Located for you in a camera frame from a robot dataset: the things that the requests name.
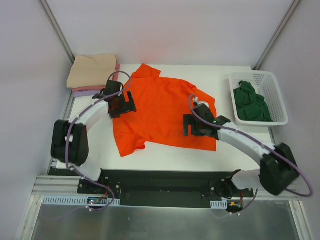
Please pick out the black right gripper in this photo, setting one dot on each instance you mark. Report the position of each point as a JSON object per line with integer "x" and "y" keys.
{"x": 194, "y": 125}

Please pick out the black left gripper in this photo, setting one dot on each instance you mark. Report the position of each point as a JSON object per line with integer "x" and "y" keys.
{"x": 127, "y": 105}

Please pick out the orange t-shirt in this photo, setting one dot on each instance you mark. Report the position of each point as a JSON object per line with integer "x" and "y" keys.
{"x": 161, "y": 103}

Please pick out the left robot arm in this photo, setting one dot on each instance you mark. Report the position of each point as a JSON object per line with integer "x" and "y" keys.
{"x": 70, "y": 144}

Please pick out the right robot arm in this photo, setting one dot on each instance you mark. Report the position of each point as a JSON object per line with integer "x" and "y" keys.
{"x": 277, "y": 165}

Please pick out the pink folded t-shirt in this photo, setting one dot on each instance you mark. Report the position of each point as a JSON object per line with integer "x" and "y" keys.
{"x": 85, "y": 88}

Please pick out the lavender folded t-shirt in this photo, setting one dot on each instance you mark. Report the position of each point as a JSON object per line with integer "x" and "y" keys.
{"x": 85, "y": 93}

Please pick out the beige folded t-shirt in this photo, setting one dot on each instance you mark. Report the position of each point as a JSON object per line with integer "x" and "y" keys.
{"x": 91, "y": 70}

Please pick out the green t-shirt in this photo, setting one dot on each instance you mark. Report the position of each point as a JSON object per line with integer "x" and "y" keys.
{"x": 250, "y": 106}

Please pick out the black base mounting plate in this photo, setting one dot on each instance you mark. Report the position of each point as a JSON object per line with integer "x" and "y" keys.
{"x": 172, "y": 189}

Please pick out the white perforated plastic basket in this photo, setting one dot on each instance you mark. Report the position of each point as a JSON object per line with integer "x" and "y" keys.
{"x": 265, "y": 84}

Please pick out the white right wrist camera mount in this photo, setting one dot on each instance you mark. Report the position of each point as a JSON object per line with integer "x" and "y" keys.
{"x": 197, "y": 103}

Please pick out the right aluminium frame post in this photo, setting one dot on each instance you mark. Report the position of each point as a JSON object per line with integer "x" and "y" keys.
{"x": 278, "y": 32}

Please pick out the aluminium frame post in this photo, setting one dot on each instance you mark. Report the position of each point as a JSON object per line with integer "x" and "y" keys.
{"x": 44, "y": 4}
{"x": 278, "y": 32}

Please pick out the right white cable duct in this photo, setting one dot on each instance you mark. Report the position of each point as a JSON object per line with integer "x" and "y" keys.
{"x": 219, "y": 204}

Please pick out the white cable duct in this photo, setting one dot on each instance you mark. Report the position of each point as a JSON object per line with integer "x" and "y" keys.
{"x": 79, "y": 201}
{"x": 219, "y": 204}

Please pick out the left white cable duct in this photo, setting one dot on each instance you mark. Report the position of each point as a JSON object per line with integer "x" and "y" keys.
{"x": 79, "y": 201}

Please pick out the left aluminium frame post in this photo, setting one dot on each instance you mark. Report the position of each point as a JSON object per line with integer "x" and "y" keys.
{"x": 44, "y": 4}

